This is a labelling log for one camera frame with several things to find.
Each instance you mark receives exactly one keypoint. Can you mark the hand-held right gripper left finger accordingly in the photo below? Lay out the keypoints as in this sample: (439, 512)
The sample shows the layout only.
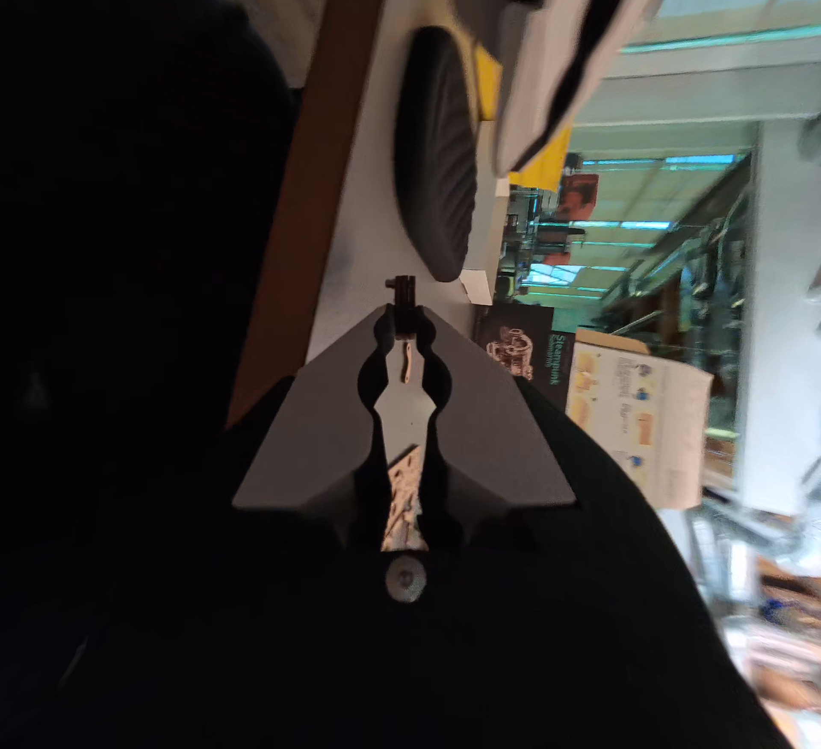
(308, 441)

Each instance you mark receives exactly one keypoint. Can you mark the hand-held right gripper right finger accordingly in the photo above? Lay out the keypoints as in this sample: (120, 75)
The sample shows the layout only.
(494, 434)

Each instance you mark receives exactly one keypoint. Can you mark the small wooden model part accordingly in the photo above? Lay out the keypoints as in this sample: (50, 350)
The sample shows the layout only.
(404, 319)

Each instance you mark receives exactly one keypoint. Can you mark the dark printed model kit box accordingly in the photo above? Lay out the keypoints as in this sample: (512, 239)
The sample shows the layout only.
(519, 345)

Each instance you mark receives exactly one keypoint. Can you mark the wooden parts sheet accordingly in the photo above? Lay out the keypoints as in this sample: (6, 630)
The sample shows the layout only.
(404, 492)

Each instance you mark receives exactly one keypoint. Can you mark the yellow box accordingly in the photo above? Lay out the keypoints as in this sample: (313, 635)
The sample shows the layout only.
(545, 165)

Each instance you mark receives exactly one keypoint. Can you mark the black oval cushion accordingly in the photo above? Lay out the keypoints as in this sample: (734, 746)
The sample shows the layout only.
(436, 152)

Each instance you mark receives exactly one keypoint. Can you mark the white instruction sheet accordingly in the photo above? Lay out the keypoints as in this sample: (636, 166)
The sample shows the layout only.
(641, 415)

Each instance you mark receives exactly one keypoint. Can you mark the dark clothing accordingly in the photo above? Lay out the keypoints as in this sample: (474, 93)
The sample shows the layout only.
(128, 248)

